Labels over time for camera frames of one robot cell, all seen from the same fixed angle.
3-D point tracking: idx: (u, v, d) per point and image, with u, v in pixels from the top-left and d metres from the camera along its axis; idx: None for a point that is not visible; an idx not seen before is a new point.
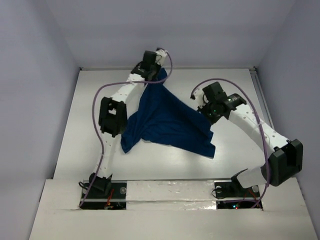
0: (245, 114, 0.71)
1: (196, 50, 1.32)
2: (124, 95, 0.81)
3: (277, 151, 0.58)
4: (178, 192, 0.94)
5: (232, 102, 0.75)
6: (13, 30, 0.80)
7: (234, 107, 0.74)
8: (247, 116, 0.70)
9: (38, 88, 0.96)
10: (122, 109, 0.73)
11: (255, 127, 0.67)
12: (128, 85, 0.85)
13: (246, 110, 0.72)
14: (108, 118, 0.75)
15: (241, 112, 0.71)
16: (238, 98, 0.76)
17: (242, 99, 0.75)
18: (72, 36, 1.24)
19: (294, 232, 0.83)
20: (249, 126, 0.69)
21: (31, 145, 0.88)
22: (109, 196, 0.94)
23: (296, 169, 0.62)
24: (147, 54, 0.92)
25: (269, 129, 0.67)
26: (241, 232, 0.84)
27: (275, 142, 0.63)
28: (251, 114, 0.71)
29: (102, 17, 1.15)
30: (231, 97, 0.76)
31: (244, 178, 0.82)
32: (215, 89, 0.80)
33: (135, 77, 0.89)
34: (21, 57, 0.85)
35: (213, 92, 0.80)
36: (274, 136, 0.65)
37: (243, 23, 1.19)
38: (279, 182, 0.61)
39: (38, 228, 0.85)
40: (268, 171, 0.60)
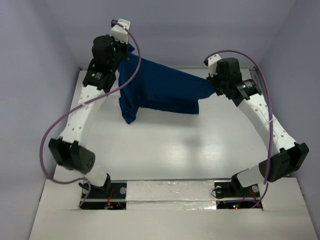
0: (258, 105, 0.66)
1: (196, 51, 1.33)
2: (77, 129, 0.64)
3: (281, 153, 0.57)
4: (178, 192, 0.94)
5: (246, 89, 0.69)
6: (13, 29, 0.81)
7: (248, 96, 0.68)
8: (259, 109, 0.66)
9: (38, 87, 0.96)
10: (77, 151, 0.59)
11: (266, 123, 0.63)
12: (79, 110, 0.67)
13: (260, 102, 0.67)
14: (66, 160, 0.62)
15: (254, 103, 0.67)
16: (252, 84, 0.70)
17: (258, 88, 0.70)
18: (73, 37, 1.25)
19: (295, 233, 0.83)
20: (258, 119, 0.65)
21: (31, 144, 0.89)
22: (109, 196, 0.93)
23: (294, 169, 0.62)
24: (97, 49, 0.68)
25: (279, 127, 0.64)
26: (242, 233, 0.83)
27: (282, 143, 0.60)
28: (264, 107, 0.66)
29: (102, 17, 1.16)
30: (245, 83, 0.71)
31: (243, 177, 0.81)
32: (232, 67, 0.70)
33: (89, 90, 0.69)
34: (22, 56, 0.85)
35: (229, 70, 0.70)
36: (283, 136, 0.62)
37: (243, 24, 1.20)
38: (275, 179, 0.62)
39: (38, 228, 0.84)
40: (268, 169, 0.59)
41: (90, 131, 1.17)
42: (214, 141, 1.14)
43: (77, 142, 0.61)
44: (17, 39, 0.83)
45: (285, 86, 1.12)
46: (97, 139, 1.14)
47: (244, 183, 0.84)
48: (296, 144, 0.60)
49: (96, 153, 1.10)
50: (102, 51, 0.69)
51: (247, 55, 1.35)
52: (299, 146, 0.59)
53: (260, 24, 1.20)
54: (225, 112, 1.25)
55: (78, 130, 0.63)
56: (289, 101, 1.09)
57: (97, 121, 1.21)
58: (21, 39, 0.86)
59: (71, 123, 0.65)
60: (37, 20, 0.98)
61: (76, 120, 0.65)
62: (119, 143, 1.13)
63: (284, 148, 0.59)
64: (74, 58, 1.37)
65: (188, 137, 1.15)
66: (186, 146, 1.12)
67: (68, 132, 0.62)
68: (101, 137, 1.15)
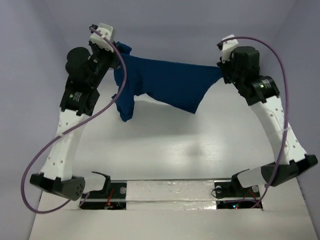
0: (273, 110, 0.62)
1: (196, 51, 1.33)
2: (58, 163, 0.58)
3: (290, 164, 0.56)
4: (178, 192, 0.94)
5: (263, 90, 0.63)
6: (13, 29, 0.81)
7: (264, 98, 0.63)
8: (274, 114, 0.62)
9: (38, 88, 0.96)
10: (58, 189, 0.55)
11: (280, 131, 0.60)
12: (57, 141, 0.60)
13: (276, 107, 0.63)
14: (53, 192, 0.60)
15: (269, 107, 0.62)
16: (269, 84, 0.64)
17: (276, 89, 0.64)
18: (73, 37, 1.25)
19: (295, 233, 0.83)
20: (273, 126, 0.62)
21: (31, 144, 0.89)
22: (109, 196, 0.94)
23: None
24: (71, 68, 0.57)
25: (292, 136, 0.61)
26: (242, 233, 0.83)
27: (294, 155, 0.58)
28: (280, 112, 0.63)
29: (102, 17, 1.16)
30: (261, 82, 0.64)
31: (244, 177, 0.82)
32: (252, 61, 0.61)
33: (68, 115, 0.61)
34: (22, 56, 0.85)
35: (247, 64, 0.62)
36: (295, 146, 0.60)
37: (243, 24, 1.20)
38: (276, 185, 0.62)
39: (37, 228, 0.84)
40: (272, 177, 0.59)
41: (90, 131, 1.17)
42: (214, 141, 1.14)
43: (60, 178, 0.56)
44: (17, 39, 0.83)
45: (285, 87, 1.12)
46: (97, 139, 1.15)
47: (244, 183, 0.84)
48: (307, 156, 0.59)
49: (96, 153, 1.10)
50: (76, 70, 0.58)
51: None
52: (309, 158, 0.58)
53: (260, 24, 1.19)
54: (226, 112, 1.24)
55: (59, 165, 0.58)
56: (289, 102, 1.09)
57: (97, 121, 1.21)
58: (21, 40, 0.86)
59: (51, 155, 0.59)
60: (36, 21, 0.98)
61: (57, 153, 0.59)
62: (119, 143, 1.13)
63: (295, 159, 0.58)
64: None
65: (188, 137, 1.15)
66: (186, 146, 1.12)
67: (49, 166, 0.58)
68: (101, 137, 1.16)
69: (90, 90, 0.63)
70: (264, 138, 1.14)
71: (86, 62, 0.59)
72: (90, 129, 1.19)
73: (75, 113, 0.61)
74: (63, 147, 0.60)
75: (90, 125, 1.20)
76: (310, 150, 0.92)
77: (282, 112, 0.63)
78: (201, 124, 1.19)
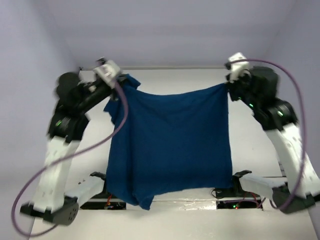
0: (291, 140, 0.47)
1: (196, 51, 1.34)
2: (48, 194, 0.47)
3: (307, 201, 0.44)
4: (178, 191, 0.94)
5: (282, 117, 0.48)
6: (13, 30, 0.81)
7: (282, 127, 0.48)
8: (293, 146, 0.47)
9: (38, 88, 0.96)
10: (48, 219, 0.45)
11: (297, 162, 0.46)
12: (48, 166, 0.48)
13: (294, 133, 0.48)
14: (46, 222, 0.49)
15: (287, 135, 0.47)
16: (288, 108, 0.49)
17: (294, 116, 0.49)
18: (73, 37, 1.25)
19: (294, 233, 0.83)
20: (287, 155, 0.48)
21: (31, 144, 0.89)
22: (109, 196, 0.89)
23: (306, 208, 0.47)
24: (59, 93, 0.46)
25: (310, 168, 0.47)
26: (242, 233, 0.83)
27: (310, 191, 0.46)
28: (299, 143, 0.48)
29: (103, 18, 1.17)
30: (280, 105, 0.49)
31: (247, 181, 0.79)
32: (269, 86, 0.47)
33: (55, 145, 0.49)
34: (22, 57, 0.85)
35: (263, 88, 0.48)
36: (312, 180, 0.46)
37: (243, 24, 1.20)
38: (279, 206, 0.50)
39: (38, 227, 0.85)
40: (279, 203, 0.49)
41: (91, 132, 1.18)
42: None
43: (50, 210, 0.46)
44: (19, 39, 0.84)
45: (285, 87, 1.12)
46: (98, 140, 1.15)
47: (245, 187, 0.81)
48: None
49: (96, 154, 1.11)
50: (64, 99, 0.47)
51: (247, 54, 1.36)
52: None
53: (260, 24, 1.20)
54: None
55: (51, 198, 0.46)
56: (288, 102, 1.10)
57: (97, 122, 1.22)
58: (23, 40, 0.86)
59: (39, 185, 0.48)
60: (37, 22, 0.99)
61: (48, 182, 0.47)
62: None
63: (311, 194, 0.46)
64: (74, 58, 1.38)
65: None
66: None
67: (38, 197, 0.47)
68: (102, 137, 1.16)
69: (78, 117, 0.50)
70: (264, 138, 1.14)
71: (69, 92, 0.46)
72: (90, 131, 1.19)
73: (63, 142, 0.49)
74: (54, 176, 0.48)
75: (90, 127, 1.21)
76: (310, 151, 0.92)
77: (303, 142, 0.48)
78: None
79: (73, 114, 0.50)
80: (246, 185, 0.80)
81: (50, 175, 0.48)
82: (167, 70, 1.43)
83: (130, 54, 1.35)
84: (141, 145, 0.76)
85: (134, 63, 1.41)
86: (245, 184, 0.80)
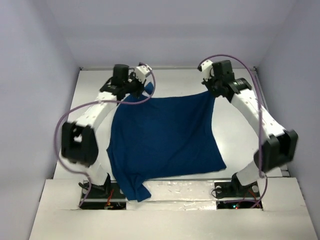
0: (248, 99, 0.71)
1: (196, 50, 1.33)
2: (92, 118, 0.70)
3: (273, 141, 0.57)
4: (178, 192, 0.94)
5: (237, 86, 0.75)
6: (13, 28, 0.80)
7: (238, 91, 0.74)
8: (249, 102, 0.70)
9: (38, 87, 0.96)
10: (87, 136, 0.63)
11: (255, 113, 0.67)
12: (96, 105, 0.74)
13: (250, 95, 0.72)
14: (73, 147, 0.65)
15: (244, 96, 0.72)
16: (244, 82, 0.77)
17: (248, 85, 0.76)
18: (73, 36, 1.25)
19: (294, 233, 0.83)
20: (249, 111, 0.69)
21: (31, 143, 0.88)
22: (109, 196, 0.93)
23: (288, 159, 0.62)
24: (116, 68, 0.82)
25: (269, 118, 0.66)
26: (242, 233, 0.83)
27: (271, 131, 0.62)
28: (254, 100, 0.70)
29: (102, 17, 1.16)
30: (237, 81, 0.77)
31: (241, 175, 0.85)
32: (225, 68, 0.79)
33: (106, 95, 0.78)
34: (21, 56, 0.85)
35: (222, 70, 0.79)
36: (272, 124, 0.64)
37: (243, 24, 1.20)
38: (268, 168, 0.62)
39: (38, 227, 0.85)
40: (259, 157, 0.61)
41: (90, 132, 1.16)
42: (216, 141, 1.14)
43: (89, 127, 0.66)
44: (18, 37, 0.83)
45: (285, 86, 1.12)
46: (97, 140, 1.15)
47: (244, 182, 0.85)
48: (285, 131, 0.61)
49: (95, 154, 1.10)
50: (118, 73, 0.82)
51: (247, 54, 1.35)
52: (289, 132, 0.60)
53: (260, 24, 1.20)
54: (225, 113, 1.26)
55: (93, 119, 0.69)
56: (288, 102, 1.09)
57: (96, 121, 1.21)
58: (22, 38, 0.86)
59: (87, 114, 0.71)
60: (37, 20, 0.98)
61: (90, 114, 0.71)
62: None
63: (274, 134, 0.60)
64: (74, 58, 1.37)
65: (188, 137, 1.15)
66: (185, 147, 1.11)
67: (83, 119, 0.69)
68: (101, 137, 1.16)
69: (122, 85, 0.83)
70: None
71: (123, 69, 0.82)
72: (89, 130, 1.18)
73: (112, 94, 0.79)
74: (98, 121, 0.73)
75: None
76: (310, 150, 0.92)
77: (256, 99, 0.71)
78: None
79: (117, 83, 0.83)
80: (242, 179, 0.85)
81: (96, 108, 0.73)
82: (167, 70, 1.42)
83: (130, 53, 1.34)
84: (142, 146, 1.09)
85: (134, 62, 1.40)
86: (241, 178, 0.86)
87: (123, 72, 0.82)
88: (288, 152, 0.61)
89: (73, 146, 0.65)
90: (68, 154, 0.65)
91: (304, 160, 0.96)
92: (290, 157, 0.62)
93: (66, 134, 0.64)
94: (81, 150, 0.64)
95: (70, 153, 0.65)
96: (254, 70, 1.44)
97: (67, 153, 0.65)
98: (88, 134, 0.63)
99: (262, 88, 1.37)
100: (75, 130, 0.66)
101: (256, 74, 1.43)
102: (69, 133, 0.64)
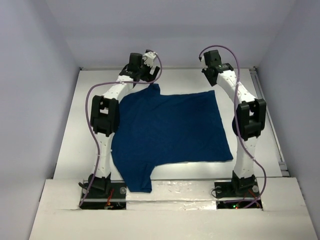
0: (228, 77, 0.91)
1: (196, 50, 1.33)
2: (115, 94, 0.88)
3: (242, 105, 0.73)
4: (178, 192, 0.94)
5: (221, 68, 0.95)
6: (13, 29, 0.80)
7: (222, 71, 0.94)
8: (229, 79, 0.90)
9: (38, 88, 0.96)
10: (114, 106, 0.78)
11: (232, 87, 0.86)
12: (118, 85, 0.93)
13: (230, 74, 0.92)
14: (100, 117, 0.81)
15: (226, 75, 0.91)
16: (228, 65, 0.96)
17: (230, 67, 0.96)
18: (73, 36, 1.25)
19: (294, 233, 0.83)
20: (228, 85, 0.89)
21: (31, 143, 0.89)
22: (109, 196, 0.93)
23: (260, 125, 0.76)
24: (133, 56, 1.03)
25: (244, 89, 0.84)
26: (242, 233, 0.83)
27: (244, 99, 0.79)
28: (233, 77, 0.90)
29: (102, 17, 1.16)
30: (222, 65, 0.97)
31: (237, 166, 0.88)
32: (213, 56, 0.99)
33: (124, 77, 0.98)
34: (21, 56, 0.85)
35: (210, 57, 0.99)
36: (246, 94, 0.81)
37: (243, 24, 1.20)
38: (245, 134, 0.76)
39: (38, 227, 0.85)
40: (235, 121, 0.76)
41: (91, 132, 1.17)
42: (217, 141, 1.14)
43: (116, 102, 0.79)
44: (18, 38, 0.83)
45: (285, 86, 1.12)
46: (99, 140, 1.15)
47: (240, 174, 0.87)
48: (256, 99, 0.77)
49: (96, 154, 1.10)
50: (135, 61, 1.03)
51: (247, 54, 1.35)
52: (258, 100, 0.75)
53: (260, 24, 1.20)
54: (225, 113, 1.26)
55: (116, 95, 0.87)
56: (288, 101, 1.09)
57: None
58: (22, 39, 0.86)
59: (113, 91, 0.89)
60: (37, 21, 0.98)
61: (114, 91, 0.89)
62: (118, 143, 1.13)
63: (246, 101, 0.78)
64: (74, 58, 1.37)
65: (188, 137, 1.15)
66: (185, 147, 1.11)
67: (109, 94, 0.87)
68: None
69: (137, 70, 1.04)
70: (264, 139, 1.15)
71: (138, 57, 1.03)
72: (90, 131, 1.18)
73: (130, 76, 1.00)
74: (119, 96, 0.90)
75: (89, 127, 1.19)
76: (309, 150, 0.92)
77: (235, 77, 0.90)
78: (201, 124, 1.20)
79: (134, 69, 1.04)
80: (238, 170, 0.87)
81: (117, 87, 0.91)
82: (166, 70, 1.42)
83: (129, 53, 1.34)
84: (144, 140, 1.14)
85: None
86: (237, 170, 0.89)
87: (138, 60, 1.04)
88: (258, 118, 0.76)
89: (100, 116, 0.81)
90: (95, 121, 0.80)
91: (304, 160, 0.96)
92: (261, 124, 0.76)
93: (96, 105, 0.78)
94: (107, 119, 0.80)
95: (98, 121, 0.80)
96: (254, 70, 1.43)
97: (96, 120, 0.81)
98: (114, 105, 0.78)
99: (262, 88, 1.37)
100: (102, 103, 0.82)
101: (256, 74, 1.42)
102: (98, 103, 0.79)
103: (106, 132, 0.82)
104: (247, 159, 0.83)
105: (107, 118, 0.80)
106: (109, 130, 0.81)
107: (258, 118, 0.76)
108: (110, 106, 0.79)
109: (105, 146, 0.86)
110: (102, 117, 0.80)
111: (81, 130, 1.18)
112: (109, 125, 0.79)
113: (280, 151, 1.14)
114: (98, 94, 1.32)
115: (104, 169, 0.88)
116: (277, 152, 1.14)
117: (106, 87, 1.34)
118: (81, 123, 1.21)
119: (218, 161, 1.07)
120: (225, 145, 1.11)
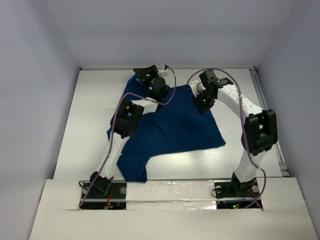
0: (229, 91, 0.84)
1: (196, 50, 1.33)
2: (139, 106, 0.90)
3: (251, 118, 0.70)
4: (178, 192, 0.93)
5: (220, 84, 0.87)
6: (12, 29, 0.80)
7: (221, 86, 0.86)
8: (231, 93, 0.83)
9: (38, 88, 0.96)
10: (140, 111, 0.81)
11: (236, 100, 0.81)
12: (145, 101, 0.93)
13: (231, 88, 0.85)
14: (122, 118, 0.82)
15: (226, 89, 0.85)
16: (226, 81, 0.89)
17: (230, 82, 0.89)
18: (72, 37, 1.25)
19: (294, 233, 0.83)
20: (231, 100, 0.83)
21: (31, 144, 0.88)
22: (109, 196, 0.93)
23: (272, 138, 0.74)
24: (154, 89, 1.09)
25: (248, 102, 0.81)
26: (242, 233, 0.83)
27: (251, 111, 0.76)
28: (234, 91, 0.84)
29: (102, 17, 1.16)
30: (221, 80, 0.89)
31: (239, 169, 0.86)
32: (207, 75, 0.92)
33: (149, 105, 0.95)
34: (21, 56, 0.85)
35: (207, 76, 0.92)
36: (251, 106, 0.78)
37: (243, 24, 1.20)
38: (255, 148, 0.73)
39: (38, 227, 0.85)
40: (244, 135, 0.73)
41: (90, 133, 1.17)
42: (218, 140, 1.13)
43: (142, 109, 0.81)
44: (17, 38, 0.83)
45: (285, 86, 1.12)
46: (99, 140, 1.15)
47: (242, 178, 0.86)
48: (264, 110, 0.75)
49: (95, 155, 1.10)
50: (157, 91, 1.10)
51: (247, 54, 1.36)
52: (267, 111, 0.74)
53: (260, 24, 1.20)
54: (225, 113, 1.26)
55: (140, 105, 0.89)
56: (288, 102, 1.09)
57: (96, 121, 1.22)
58: (22, 38, 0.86)
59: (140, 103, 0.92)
60: (38, 21, 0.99)
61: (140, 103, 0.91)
62: None
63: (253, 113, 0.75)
64: (74, 58, 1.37)
65: (188, 137, 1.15)
66: (185, 147, 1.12)
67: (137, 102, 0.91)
68: (102, 137, 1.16)
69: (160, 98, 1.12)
70: None
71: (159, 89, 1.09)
72: (90, 131, 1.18)
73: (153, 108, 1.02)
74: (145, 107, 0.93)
75: (89, 127, 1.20)
76: (310, 151, 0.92)
77: (236, 90, 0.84)
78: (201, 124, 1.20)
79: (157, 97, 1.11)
80: (240, 173, 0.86)
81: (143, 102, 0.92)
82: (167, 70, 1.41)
83: (129, 54, 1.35)
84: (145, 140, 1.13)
85: (134, 62, 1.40)
86: (238, 172, 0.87)
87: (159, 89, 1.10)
88: (270, 131, 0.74)
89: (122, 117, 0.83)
90: (114, 121, 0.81)
91: (304, 161, 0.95)
92: (274, 137, 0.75)
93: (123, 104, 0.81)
94: (128, 121, 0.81)
95: (118, 121, 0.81)
96: (254, 70, 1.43)
97: (116, 120, 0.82)
98: (140, 111, 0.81)
99: (262, 88, 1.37)
100: (128, 107, 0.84)
101: (256, 74, 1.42)
102: (125, 106, 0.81)
103: (122, 134, 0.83)
104: (252, 167, 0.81)
105: (127, 120, 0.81)
106: (126, 132, 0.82)
107: (269, 131, 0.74)
108: (136, 112, 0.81)
109: (117, 147, 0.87)
110: (124, 118, 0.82)
111: (81, 130, 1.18)
112: (127, 127, 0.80)
113: (280, 151, 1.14)
114: (98, 94, 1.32)
115: (109, 169, 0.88)
116: (277, 152, 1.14)
117: (106, 88, 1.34)
118: (82, 123, 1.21)
119: (209, 148, 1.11)
120: (218, 134, 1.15)
